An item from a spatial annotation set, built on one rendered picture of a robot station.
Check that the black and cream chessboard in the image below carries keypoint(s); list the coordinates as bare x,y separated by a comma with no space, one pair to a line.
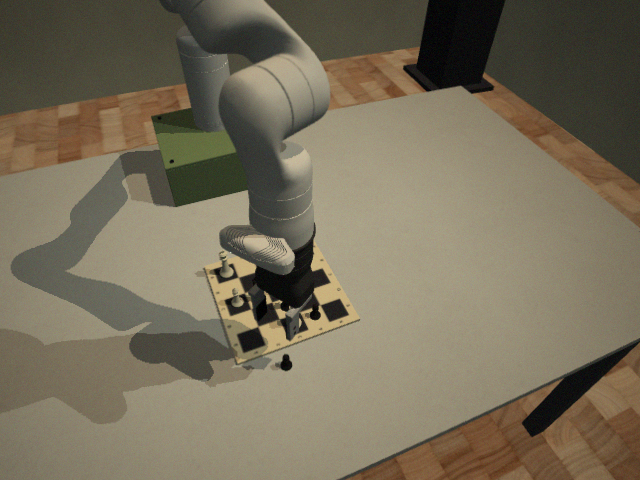
251,339

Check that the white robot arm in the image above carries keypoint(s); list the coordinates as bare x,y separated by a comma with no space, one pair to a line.
285,91

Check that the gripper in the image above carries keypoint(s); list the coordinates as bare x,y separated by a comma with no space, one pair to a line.
284,248

